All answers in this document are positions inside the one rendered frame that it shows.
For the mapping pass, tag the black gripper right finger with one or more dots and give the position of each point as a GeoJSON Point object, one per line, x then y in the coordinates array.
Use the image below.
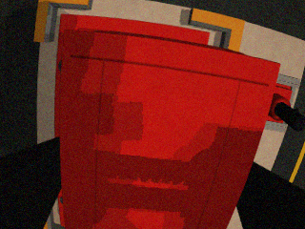
{"type": "Point", "coordinates": [268, 201]}

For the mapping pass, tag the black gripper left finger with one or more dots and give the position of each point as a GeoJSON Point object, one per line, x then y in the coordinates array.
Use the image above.
{"type": "Point", "coordinates": [30, 182]}

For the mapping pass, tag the yellow rectangular frame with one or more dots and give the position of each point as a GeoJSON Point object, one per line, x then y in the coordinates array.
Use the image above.
{"type": "Point", "coordinates": [300, 156]}

